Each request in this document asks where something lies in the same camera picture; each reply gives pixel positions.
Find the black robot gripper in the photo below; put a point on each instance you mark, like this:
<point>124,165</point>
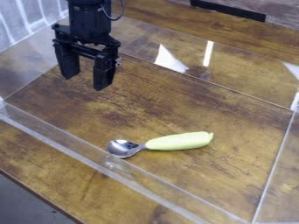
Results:
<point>89,28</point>

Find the black bar in background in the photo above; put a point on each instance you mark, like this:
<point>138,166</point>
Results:
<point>229,10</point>

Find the green handled metal spoon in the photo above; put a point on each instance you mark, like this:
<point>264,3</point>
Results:
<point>126,149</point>

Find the clear acrylic enclosure walls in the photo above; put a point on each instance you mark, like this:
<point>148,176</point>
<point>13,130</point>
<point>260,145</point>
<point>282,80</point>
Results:
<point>180,84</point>

